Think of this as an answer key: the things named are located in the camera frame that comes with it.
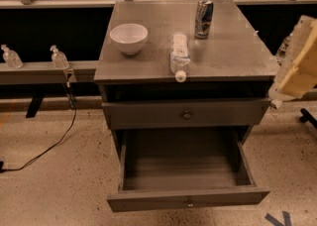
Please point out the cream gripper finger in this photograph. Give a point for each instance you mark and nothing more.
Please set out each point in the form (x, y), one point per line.
(299, 36)
(302, 75)

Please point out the clear plastic water bottle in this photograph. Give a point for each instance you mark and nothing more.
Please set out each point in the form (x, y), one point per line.
(179, 57)

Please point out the small water bottle right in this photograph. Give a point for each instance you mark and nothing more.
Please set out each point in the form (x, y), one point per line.
(280, 54)

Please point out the closed grey upper drawer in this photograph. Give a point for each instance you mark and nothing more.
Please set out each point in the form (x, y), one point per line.
(184, 113)

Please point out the grey drawer cabinet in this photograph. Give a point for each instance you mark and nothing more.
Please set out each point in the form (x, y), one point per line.
(232, 62)

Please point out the open grey lower drawer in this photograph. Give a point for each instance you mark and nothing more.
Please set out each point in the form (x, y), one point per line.
(184, 168)

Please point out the clear pump bottle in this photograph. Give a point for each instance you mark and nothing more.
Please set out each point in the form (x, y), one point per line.
(11, 57)
(59, 58)

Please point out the clear pump bottle far left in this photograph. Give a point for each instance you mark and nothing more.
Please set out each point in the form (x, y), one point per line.
(11, 57)

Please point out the black chair leg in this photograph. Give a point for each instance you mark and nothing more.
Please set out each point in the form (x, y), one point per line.
(307, 117)

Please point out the blue silver drink can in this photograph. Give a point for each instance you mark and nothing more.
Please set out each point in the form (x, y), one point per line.
(203, 18)

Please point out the white ceramic bowl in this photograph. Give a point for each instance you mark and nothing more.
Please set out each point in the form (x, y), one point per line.
(129, 38)

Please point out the grey metal rail bench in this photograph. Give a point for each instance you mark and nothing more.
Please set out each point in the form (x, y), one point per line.
(39, 79)

